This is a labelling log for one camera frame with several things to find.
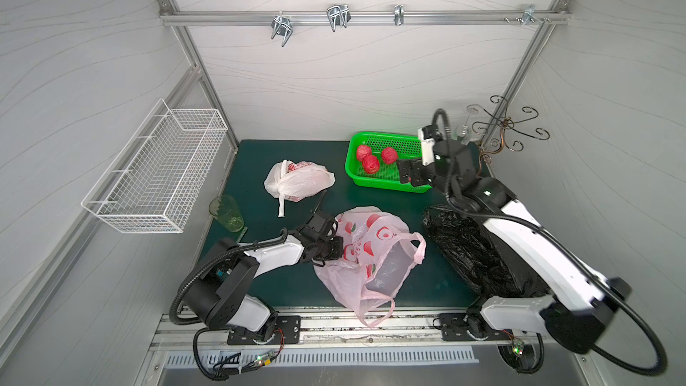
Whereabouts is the white vent strip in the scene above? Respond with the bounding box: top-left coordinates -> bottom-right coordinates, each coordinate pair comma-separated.
164,345 -> 480,369

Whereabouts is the pink plastic bag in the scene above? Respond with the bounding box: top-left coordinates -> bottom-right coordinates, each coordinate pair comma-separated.
314,207 -> 427,328

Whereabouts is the green plastic basket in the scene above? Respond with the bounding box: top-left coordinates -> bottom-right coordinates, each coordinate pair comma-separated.
345,132 -> 431,194

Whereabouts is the green plastic knife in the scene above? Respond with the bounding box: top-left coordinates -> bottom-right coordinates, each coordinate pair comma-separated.
235,226 -> 248,244

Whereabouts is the white plastic bag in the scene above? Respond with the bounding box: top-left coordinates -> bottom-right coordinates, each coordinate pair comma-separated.
264,160 -> 336,218

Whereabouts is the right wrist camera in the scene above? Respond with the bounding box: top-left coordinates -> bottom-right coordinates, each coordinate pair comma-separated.
417,124 -> 438,166

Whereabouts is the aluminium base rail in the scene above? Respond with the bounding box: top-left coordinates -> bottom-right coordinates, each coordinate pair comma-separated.
149,305 -> 585,352

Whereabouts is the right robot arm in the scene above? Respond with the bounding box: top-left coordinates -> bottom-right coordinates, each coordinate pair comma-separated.
398,108 -> 668,377

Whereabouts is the red apple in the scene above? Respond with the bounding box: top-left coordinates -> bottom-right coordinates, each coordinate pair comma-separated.
381,147 -> 398,164
356,145 -> 373,162
362,155 -> 381,175

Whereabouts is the metal crossbar rail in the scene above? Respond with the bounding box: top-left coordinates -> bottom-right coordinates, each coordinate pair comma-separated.
160,8 -> 572,27

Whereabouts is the metal clamp hook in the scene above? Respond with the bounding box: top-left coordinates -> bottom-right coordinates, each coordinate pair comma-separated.
504,5 -> 548,27
326,4 -> 351,32
271,14 -> 293,48
394,5 -> 405,27

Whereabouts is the metal hook stand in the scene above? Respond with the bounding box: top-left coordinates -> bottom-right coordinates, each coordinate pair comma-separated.
466,95 -> 550,165

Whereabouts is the black plastic bag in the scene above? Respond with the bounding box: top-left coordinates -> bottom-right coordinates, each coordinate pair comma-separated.
423,205 -> 550,298

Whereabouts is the clear glass bottle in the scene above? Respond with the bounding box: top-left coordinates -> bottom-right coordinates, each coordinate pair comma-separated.
455,116 -> 472,145

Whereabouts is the white wire basket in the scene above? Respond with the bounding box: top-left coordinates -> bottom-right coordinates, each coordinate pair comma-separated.
80,99 -> 228,234

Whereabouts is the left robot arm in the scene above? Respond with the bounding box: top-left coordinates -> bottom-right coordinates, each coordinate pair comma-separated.
169,206 -> 344,382

